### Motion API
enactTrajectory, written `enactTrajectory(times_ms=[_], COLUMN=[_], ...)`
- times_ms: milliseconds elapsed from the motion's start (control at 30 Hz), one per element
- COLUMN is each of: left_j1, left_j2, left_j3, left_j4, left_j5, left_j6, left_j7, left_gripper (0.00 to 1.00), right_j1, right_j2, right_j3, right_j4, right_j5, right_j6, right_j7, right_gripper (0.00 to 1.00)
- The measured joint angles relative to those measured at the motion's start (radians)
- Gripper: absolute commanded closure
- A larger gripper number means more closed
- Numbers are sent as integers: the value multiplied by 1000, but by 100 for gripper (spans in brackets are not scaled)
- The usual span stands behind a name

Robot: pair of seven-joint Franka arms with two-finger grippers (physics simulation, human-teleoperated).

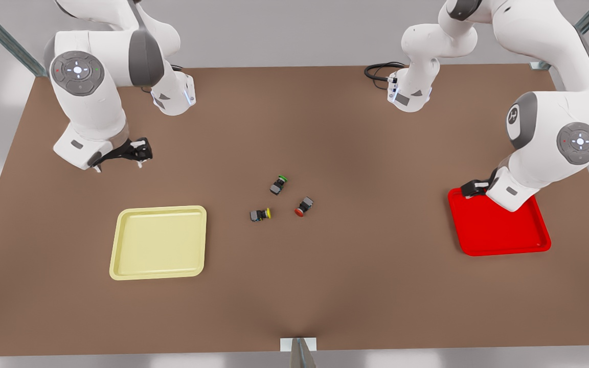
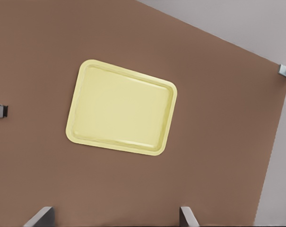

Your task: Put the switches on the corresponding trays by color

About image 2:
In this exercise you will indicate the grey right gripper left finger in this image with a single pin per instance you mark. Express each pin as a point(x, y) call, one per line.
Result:
point(41, 217)

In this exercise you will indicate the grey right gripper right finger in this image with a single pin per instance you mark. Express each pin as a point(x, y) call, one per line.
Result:
point(188, 216)

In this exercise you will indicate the pale yellow tray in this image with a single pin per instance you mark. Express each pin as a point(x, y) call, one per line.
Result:
point(121, 107)

